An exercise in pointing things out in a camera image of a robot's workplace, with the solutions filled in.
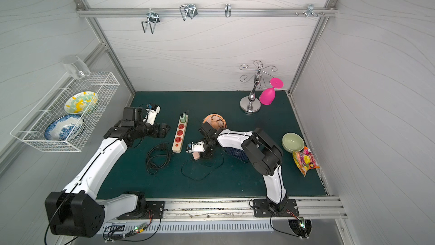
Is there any green usb charger plug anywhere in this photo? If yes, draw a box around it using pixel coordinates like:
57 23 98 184
180 113 188 123

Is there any pink usb charger plug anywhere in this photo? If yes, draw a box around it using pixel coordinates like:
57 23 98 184
192 152 201 161

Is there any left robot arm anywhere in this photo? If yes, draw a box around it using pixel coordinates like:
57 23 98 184
45 103 171 238

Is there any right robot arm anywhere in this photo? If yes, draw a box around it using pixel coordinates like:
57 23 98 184
199 122 288 212

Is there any white red power strip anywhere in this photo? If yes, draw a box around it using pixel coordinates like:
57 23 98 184
172 117 189 153

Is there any orange desk fan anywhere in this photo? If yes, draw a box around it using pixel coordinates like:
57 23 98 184
203 114 227 130

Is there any dark blue desk fan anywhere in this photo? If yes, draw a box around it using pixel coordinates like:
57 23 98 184
225 147 249 163

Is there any green dark table mat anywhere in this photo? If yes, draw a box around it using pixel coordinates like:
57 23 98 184
91 90 327 200

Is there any silver glass holder stand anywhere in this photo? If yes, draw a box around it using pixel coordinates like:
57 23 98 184
239 60 278 114

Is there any pink plastic wine glass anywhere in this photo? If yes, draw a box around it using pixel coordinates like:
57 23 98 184
259 77 284 105

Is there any green ceramic bowl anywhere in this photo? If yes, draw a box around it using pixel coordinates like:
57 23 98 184
282 133 305 153

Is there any yellow green patterned bowl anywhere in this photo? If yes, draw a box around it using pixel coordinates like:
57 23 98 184
64 91 99 115

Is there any blue white patterned bowl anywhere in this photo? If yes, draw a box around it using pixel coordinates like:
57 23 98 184
44 114 85 141

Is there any colourful candy bag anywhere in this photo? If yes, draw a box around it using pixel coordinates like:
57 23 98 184
292 147 320 177

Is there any clear glass cup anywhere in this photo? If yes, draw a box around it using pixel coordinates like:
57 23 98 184
62 55 91 80

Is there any base wiring with board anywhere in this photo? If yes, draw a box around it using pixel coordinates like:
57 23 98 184
102 207 160 244

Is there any metal double hook left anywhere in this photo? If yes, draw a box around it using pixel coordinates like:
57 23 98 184
141 11 160 34

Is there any metal double hook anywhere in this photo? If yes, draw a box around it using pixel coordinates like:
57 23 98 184
179 4 198 21
141 11 160 34

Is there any metal double hook middle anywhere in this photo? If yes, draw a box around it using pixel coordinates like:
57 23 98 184
179 4 198 21

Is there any small metal hook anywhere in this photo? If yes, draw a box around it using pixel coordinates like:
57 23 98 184
224 4 231 18

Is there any metal hook right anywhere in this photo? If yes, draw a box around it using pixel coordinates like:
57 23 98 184
295 5 324 18

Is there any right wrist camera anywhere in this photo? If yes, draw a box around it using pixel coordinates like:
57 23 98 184
186 142 205 153

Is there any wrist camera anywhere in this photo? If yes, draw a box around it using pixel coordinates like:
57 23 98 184
186 142 205 153
144 103 161 125

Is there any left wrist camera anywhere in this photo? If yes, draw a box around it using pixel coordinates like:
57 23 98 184
144 103 161 125

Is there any black power strip cable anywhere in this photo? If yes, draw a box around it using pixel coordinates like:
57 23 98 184
145 142 174 175

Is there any orange fan black cable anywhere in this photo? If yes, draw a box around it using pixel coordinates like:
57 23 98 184
181 153 225 182

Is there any aluminium front rail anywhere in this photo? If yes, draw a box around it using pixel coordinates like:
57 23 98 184
67 196 348 223

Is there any aluminium rail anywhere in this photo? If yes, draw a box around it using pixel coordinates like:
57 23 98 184
77 7 338 19
67 196 348 223

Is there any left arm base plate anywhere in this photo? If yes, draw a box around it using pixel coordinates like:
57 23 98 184
117 199 165 220

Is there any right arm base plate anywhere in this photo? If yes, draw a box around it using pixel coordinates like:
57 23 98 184
249 199 300 218

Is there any white wire basket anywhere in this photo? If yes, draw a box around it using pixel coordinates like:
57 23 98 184
10 72 120 152

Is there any aluminium top rail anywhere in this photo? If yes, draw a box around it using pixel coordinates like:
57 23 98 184
77 7 338 19

